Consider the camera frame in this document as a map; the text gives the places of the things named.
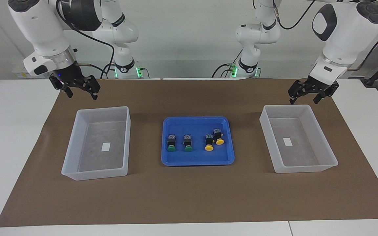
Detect white small boxes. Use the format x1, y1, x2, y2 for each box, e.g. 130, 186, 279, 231
12, 66, 29, 79

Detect brown table mat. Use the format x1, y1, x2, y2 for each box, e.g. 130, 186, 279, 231
0, 78, 378, 227

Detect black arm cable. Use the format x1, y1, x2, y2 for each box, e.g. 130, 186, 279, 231
273, 0, 378, 71
56, 0, 116, 79

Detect black base cable bundle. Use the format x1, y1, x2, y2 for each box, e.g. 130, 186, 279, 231
212, 49, 243, 78

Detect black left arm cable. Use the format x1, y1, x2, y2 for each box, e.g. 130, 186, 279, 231
273, 0, 378, 71

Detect blue plastic tray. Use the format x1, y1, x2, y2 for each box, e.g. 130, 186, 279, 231
161, 116, 235, 166

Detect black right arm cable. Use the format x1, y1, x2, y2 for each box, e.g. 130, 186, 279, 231
56, 0, 116, 79

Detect green push button switch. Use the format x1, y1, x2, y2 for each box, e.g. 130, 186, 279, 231
183, 134, 193, 152
167, 134, 177, 152

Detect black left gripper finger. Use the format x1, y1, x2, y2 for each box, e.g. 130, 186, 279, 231
288, 80, 307, 104
313, 91, 332, 104

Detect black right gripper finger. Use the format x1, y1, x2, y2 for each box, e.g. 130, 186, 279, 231
50, 77, 74, 98
81, 75, 100, 100

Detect translucent white plastic box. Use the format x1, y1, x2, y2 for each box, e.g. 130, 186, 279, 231
61, 106, 131, 181
260, 105, 338, 174

